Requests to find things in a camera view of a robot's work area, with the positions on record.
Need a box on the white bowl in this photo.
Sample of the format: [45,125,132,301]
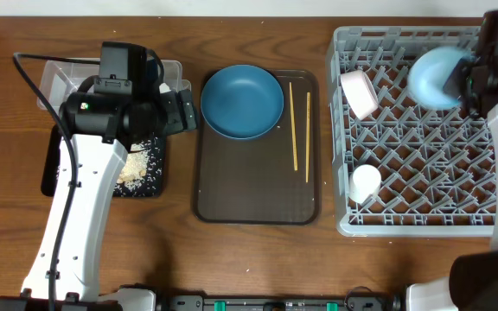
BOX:
[340,70,379,120]

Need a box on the dark brown serving tray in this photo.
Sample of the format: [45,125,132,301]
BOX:
[193,70,321,225]

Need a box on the white cup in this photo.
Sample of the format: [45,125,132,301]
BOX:
[348,164,381,204]

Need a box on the spilled rice food waste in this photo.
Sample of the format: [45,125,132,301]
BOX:
[113,137,166,197]

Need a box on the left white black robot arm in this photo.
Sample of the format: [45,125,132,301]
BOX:
[0,87,197,310]

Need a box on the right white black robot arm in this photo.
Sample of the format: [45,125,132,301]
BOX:
[402,52,498,310]

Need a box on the light blue bowl with food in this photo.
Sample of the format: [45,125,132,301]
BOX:
[407,47,475,110]

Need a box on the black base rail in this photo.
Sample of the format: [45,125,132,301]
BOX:
[0,284,405,311]

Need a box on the clear plastic bin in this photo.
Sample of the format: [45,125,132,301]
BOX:
[39,60,191,112]

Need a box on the grey dishwasher rack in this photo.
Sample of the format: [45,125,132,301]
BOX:
[325,26,496,238]

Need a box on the black plastic tray bin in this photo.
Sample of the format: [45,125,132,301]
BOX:
[40,124,167,199]

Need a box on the wooden chopstick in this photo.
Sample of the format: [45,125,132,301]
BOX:
[305,92,311,183]
[289,82,298,171]

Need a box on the blue plate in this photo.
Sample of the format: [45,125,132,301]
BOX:
[201,65,284,140]

